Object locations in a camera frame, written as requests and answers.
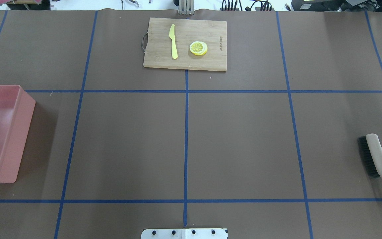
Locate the black power strip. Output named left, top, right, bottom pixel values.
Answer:
left=219, top=0, right=274, bottom=12

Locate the pink plastic bin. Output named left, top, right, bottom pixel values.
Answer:
left=0, top=85, right=36, bottom=183

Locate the wooden cutting board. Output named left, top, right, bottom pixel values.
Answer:
left=143, top=18, right=227, bottom=72

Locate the yellow plastic knife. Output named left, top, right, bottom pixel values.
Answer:
left=169, top=24, right=178, bottom=59

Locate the pink cloth on stand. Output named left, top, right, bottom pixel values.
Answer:
left=0, top=0, right=51, bottom=11

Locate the white pillar with base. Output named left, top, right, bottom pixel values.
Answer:
left=141, top=228, right=228, bottom=239

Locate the beige hand brush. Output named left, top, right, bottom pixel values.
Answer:
left=357, top=133, right=382, bottom=180

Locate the aluminium frame post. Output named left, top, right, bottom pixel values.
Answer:
left=177, top=0, right=194, bottom=15

